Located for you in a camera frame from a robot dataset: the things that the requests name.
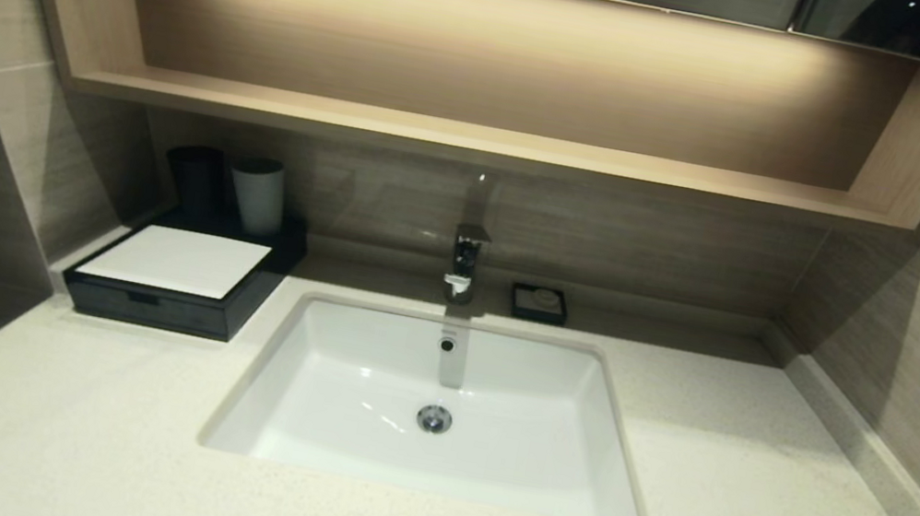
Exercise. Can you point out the black drawer of amenity box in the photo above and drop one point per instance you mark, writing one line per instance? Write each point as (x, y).
(179, 316)

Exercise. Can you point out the black amenity box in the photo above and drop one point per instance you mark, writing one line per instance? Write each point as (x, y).
(269, 282)

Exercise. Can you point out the chrome faucet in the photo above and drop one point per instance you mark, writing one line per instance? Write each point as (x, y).
(465, 264)

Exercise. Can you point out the black soap dish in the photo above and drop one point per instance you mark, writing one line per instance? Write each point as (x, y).
(519, 307)

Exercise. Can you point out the round beige soap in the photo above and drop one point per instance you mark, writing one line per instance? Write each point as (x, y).
(546, 298)

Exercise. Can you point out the chrome drain stopper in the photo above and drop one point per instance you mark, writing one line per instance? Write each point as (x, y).
(434, 419)

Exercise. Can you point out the white ceramic sink basin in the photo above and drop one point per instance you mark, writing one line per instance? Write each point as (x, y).
(357, 428)

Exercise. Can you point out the white cup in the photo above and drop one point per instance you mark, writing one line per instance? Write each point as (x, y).
(258, 196)

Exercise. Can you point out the black cup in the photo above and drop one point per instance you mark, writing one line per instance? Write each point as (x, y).
(197, 181)

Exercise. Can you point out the white card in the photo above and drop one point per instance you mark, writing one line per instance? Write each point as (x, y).
(179, 260)

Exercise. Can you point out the light wooden wall shelf niche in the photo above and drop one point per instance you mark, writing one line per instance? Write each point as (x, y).
(493, 58)

